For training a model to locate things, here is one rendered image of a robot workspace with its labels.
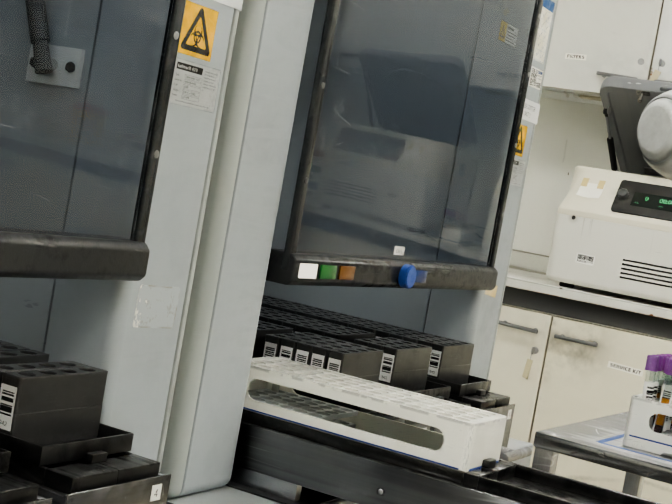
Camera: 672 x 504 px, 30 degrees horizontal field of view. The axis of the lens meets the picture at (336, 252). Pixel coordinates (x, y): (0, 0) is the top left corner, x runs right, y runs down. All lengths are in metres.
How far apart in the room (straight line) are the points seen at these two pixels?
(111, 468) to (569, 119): 3.48
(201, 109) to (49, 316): 0.24
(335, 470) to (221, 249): 0.26
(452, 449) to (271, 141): 0.36
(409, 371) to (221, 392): 0.43
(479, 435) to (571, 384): 2.41
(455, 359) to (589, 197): 1.95
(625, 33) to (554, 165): 0.60
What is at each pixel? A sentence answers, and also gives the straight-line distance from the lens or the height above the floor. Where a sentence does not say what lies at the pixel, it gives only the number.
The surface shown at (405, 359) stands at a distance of 1.66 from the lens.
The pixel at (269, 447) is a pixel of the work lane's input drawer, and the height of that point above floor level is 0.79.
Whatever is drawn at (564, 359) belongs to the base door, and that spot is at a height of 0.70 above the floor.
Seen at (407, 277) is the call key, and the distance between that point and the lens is 1.56.
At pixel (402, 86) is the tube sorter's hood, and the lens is 1.52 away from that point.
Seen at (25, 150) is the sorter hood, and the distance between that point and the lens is 0.99.
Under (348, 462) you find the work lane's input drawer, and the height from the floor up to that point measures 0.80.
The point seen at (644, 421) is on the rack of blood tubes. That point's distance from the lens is 1.61.
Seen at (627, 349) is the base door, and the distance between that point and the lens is 3.64.
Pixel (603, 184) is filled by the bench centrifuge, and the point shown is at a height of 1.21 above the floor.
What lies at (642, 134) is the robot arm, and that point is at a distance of 1.45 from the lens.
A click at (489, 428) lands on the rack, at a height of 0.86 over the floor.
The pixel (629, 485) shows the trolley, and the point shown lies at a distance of 2.00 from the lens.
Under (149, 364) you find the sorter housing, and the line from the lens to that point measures 1.20.
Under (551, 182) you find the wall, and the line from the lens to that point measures 4.39.
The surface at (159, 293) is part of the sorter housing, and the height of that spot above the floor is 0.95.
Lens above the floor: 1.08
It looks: 3 degrees down
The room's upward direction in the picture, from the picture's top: 10 degrees clockwise
